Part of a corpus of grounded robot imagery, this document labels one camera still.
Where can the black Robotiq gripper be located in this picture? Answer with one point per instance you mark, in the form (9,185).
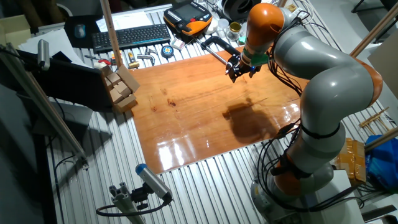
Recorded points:
(250,68)

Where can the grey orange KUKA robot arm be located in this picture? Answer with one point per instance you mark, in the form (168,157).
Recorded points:
(335,84)

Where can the green wrist flange adapter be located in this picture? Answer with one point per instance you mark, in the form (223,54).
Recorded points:
(258,59)

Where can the black C-clamp steel screw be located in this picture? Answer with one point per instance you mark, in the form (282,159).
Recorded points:
(217,42)

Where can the glass jar gold lid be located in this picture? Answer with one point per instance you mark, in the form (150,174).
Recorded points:
(234,31)

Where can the clear jar white lid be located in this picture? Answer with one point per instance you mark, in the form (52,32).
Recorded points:
(223,25)

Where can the white rounded plastic object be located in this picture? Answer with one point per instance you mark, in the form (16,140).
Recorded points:
(212,27)

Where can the black round spool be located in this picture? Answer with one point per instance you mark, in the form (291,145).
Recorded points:
(236,9)

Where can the glossy wooden board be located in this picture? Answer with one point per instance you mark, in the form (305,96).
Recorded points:
(192,109)

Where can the small white card box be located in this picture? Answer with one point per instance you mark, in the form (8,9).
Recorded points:
(178,44)

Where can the blue round tape measure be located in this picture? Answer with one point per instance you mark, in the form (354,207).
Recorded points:
(167,51)

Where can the black orange teach pendant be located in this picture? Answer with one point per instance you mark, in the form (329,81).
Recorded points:
(186,14)

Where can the white power strip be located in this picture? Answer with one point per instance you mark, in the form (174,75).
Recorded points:
(298,12)

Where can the silver metal clip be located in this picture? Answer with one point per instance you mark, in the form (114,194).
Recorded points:
(151,51)

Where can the bent metal pipe fitting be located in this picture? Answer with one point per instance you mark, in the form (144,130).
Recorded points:
(146,57)

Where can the brass fitting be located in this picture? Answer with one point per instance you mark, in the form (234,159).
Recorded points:
(133,64)

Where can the cardboard flap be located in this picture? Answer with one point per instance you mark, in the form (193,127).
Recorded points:
(129,77)

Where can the black computer keyboard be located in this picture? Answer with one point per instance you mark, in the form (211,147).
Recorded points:
(130,36)

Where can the white paper sheets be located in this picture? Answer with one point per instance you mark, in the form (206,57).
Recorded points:
(130,20)

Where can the small cardboard box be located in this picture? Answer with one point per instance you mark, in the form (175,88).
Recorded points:
(126,104)
(113,78)
(122,89)

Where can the wooden sticks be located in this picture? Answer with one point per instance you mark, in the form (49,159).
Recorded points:
(373,118)

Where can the taped cardboard parcel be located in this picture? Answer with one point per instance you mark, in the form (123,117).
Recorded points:
(351,158)

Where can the grey cardboard sheet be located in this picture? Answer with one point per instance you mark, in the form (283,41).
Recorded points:
(385,65)

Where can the dark computer mouse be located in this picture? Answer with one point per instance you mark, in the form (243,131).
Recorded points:
(80,31)

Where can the black flat panel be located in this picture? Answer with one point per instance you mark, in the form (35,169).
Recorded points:
(68,84)

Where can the black mouse pad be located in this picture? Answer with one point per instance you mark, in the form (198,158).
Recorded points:
(70,39)

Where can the aluminium profile piece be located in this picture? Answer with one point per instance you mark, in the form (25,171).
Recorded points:
(122,200)

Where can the blue plastic bag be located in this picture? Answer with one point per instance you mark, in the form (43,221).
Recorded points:
(384,165)

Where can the white paper stack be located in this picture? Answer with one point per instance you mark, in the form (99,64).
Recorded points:
(59,43)

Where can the beige cardboard box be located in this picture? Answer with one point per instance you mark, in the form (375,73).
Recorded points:
(15,31)

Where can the wooden post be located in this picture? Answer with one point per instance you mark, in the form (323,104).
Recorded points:
(110,31)
(382,139)
(373,31)
(282,3)

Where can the silver camera blue end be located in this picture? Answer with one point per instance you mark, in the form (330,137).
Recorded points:
(152,180)

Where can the black camera bracket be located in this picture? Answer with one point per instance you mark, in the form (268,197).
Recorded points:
(138,196)

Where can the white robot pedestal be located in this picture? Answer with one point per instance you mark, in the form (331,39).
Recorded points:
(339,199)

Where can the aluminium frame bar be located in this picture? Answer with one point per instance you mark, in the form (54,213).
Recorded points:
(46,109)

